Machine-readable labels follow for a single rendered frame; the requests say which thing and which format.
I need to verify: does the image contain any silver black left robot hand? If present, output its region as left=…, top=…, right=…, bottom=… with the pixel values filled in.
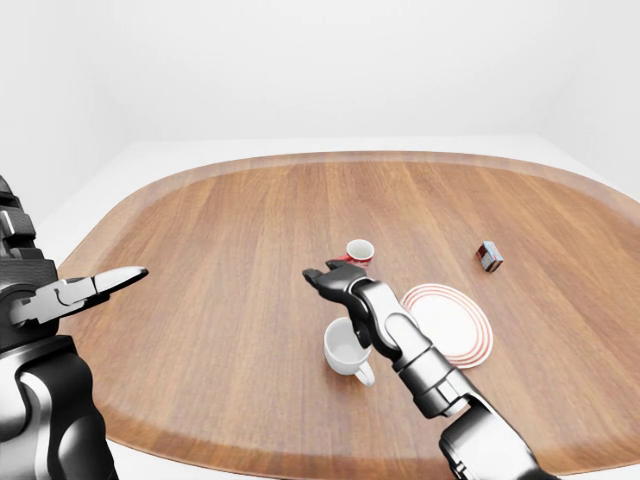
left=0, top=174, right=150, bottom=352

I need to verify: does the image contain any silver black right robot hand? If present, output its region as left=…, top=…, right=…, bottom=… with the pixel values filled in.
left=301, top=259, right=434, bottom=372

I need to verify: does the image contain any red mug with white inside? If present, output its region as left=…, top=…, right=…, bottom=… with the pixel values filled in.
left=325, top=238, right=376, bottom=272

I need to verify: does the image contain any white plate with red rings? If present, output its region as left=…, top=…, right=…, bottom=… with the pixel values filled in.
left=399, top=282, right=495, bottom=371

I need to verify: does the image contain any small printed box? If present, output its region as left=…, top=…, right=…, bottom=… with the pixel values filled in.
left=475, top=240, right=504, bottom=273

